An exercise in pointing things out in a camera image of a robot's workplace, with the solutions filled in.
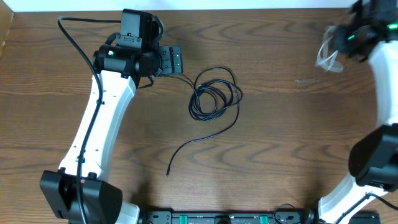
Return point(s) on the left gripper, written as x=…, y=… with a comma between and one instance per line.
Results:
x=171, y=60

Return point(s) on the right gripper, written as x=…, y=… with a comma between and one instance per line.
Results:
x=337, y=40

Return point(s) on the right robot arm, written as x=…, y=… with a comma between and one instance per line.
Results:
x=372, y=163

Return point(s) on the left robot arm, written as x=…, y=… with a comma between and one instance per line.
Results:
x=79, y=191

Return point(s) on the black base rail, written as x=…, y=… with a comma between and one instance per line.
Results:
x=167, y=217

